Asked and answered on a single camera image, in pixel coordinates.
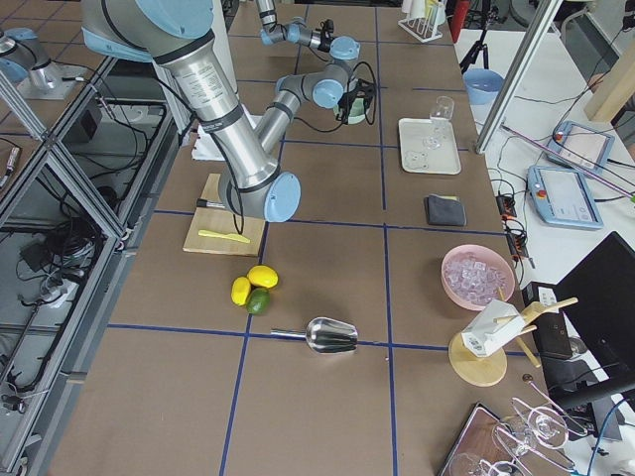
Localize upside down wine glasses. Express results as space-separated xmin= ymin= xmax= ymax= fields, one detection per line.
xmin=440 ymin=392 xmax=588 ymax=475

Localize wooden mug tree stand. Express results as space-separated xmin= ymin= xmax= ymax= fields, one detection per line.
xmin=448 ymin=297 xmax=578 ymax=387

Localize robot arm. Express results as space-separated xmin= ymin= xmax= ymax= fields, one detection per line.
xmin=255 ymin=0 xmax=335 ymax=53
xmin=81 ymin=1 xmax=361 ymax=222

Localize white wire cup rack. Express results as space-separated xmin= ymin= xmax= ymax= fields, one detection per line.
xmin=398 ymin=0 xmax=445 ymax=44

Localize yellow lemon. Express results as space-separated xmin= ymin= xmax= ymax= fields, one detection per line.
xmin=247 ymin=265 xmax=279 ymax=289
xmin=230 ymin=276 xmax=252 ymax=306

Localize large blue bowl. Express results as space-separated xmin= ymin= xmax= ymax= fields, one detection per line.
xmin=462 ymin=68 xmax=504 ymax=105

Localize cream bear serving tray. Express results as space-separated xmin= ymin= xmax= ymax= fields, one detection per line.
xmin=398 ymin=118 xmax=461 ymax=176

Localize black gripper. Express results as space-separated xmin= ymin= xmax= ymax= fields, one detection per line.
xmin=338 ymin=78 xmax=374 ymax=113

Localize green lime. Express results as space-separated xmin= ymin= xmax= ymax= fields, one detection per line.
xmin=245 ymin=288 xmax=271 ymax=315

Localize brown paper table mat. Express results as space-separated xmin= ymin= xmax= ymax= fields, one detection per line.
xmin=49 ymin=5 xmax=532 ymax=475

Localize yellow plastic knife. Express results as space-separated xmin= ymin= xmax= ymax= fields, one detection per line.
xmin=197 ymin=229 xmax=251 ymax=244

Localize mint green bowl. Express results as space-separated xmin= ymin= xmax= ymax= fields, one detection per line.
xmin=335 ymin=98 xmax=366 ymax=125

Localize wooden cutting board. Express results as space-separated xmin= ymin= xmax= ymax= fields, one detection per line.
xmin=183 ymin=173 xmax=268 ymax=258

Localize black computer monitor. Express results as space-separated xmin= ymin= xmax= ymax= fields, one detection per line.
xmin=555 ymin=231 xmax=634 ymax=410

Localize clear wine glass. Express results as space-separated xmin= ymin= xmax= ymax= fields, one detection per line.
xmin=424 ymin=95 xmax=454 ymax=150

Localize blue teach pendant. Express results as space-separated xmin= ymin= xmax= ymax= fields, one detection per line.
xmin=527 ymin=166 xmax=603 ymax=230
xmin=548 ymin=120 xmax=615 ymax=174

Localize steel ice scoop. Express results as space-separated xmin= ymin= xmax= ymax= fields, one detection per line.
xmin=270 ymin=316 xmax=358 ymax=354

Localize white mug on stand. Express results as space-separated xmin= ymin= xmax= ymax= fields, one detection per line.
xmin=460 ymin=299 xmax=525 ymax=358

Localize pink bowl of ice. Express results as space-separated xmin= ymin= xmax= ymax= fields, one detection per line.
xmin=441 ymin=244 xmax=516 ymax=310

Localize black camera tripod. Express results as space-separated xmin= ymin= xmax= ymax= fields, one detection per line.
xmin=459 ymin=0 xmax=498 ymax=74

